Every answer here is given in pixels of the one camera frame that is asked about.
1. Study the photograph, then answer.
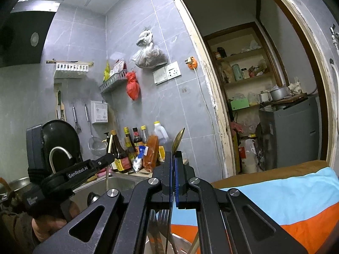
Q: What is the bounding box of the hanging steel spatula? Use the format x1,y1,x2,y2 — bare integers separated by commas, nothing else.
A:
72,105,82,134

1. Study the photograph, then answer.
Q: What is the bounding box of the person's left hand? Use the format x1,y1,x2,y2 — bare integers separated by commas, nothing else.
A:
32,200,80,244

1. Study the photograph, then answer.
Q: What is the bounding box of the wooden shelf unit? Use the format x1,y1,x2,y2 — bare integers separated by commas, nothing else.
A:
203,21,290,112

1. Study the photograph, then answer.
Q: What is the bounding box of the black range hood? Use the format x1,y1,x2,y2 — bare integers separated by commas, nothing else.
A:
0,0,62,68

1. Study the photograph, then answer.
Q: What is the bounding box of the steel fork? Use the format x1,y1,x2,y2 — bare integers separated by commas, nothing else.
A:
151,209,170,254

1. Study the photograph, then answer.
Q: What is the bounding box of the green box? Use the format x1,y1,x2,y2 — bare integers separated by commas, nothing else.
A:
229,98,250,111

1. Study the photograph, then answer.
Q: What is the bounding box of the chrome sink faucet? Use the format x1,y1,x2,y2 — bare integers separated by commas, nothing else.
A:
49,146,74,174

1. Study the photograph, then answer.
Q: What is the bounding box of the orange seasoning packet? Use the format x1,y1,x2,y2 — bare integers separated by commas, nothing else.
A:
142,135,160,174

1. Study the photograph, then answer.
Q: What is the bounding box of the clear bag of dried goods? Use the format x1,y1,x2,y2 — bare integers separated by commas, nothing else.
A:
130,44,169,69

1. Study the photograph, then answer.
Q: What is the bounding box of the pale green thermos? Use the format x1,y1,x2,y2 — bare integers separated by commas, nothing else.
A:
231,63,243,83

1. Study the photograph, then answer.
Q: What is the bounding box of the red plastic bag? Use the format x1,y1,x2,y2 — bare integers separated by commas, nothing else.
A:
125,70,140,101

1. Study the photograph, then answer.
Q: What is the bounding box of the grey washing machine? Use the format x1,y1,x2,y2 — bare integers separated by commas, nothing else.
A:
259,95,323,170

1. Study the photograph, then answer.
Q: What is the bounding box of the white door frame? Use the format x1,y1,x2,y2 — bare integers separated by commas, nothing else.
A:
168,0,339,176

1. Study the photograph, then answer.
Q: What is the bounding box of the wooden cutting board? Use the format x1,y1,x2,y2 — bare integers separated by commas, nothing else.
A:
265,92,309,107

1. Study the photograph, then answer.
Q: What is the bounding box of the white wall rack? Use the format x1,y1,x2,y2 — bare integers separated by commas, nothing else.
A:
54,62,88,79

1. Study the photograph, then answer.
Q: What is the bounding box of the dark soy sauce bottle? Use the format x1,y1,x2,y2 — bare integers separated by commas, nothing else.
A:
111,130,132,174

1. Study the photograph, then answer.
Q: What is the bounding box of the white wall box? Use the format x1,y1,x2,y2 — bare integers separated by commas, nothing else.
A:
90,100,109,124

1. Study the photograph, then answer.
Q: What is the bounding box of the steel cooking pot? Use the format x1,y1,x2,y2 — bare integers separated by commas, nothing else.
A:
268,84,290,101

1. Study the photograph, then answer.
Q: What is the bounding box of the steel spoon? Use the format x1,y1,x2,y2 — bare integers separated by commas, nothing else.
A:
87,193,102,207

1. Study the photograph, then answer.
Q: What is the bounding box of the blue and orange cloth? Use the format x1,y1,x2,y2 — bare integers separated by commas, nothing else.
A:
169,166,339,254

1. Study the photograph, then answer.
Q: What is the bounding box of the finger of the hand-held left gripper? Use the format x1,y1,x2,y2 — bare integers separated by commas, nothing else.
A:
89,153,116,171

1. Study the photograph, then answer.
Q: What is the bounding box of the white wall socket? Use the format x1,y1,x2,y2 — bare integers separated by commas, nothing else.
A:
153,61,182,85

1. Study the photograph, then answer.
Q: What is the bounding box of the slim yellow cap bottle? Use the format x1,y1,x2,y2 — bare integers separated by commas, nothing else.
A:
140,125,149,145

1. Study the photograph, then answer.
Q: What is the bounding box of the hanging steel strainer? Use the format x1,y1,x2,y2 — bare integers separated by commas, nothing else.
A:
84,104,108,157

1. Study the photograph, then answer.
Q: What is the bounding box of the blue and white packet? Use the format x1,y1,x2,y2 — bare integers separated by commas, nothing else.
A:
132,145,148,171

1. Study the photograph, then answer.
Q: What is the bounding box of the white knotted plastic bag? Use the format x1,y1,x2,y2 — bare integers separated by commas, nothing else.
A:
136,30,154,47

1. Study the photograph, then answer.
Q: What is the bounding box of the red cap sauce bottle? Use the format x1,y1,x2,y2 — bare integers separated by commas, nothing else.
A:
132,127,144,149

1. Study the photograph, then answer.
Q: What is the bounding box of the hanging kitchen knife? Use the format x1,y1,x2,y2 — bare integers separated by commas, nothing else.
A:
55,90,67,121

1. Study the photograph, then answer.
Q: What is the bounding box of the white plastic jug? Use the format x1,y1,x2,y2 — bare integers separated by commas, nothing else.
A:
238,137,259,174

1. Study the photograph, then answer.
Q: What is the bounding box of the dark grey appliance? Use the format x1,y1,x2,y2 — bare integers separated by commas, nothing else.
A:
26,124,44,184

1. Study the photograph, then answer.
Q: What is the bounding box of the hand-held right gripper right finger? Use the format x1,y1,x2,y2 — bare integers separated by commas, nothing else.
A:
174,150,309,254

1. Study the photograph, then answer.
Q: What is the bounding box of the black wok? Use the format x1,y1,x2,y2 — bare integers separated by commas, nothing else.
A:
42,120,82,175

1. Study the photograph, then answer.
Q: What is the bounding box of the steel sink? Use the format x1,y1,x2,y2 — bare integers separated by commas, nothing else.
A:
71,173,149,219

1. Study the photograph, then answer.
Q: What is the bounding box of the wooden chopstick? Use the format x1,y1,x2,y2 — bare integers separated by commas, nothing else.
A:
188,231,200,254
105,134,115,191

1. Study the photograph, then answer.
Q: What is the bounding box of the grey wall rack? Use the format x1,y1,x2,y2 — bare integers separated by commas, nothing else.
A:
99,71,128,94

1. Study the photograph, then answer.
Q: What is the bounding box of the red and white packet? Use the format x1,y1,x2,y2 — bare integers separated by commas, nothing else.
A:
110,59,126,76

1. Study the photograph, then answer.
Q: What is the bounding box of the person's left forearm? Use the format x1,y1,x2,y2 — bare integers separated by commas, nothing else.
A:
0,204,40,254

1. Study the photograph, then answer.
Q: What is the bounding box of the cooking oil jug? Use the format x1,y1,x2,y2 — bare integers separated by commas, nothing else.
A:
153,121,169,149

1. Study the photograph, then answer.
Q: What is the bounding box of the gold spoon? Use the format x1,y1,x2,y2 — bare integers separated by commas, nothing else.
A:
164,128,186,254

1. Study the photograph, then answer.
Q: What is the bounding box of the white hose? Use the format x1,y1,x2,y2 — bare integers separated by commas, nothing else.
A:
329,58,339,134

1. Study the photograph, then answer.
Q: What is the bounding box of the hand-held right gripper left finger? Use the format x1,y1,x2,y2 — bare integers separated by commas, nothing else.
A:
32,152,174,254

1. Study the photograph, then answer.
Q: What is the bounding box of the yellow cap sauce bottle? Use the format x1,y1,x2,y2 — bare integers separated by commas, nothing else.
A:
124,127,137,162

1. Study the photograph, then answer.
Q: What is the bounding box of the orange plug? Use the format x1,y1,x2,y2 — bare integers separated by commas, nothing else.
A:
184,57,199,71

